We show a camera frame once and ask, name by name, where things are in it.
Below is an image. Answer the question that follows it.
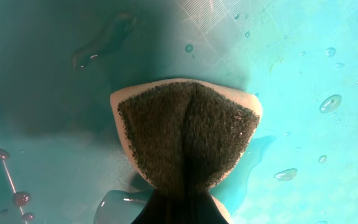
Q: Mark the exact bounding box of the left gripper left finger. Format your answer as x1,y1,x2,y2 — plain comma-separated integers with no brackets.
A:
131,190,184,224

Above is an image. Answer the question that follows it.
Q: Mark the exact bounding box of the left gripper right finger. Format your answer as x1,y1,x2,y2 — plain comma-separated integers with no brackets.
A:
183,191,229,224

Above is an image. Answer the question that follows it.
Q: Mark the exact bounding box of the green scrubbing sponge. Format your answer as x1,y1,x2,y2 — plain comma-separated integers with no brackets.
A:
109,77,264,195

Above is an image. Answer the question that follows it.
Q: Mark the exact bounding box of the teal plastic tray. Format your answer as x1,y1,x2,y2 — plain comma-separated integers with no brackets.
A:
0,1,358,223

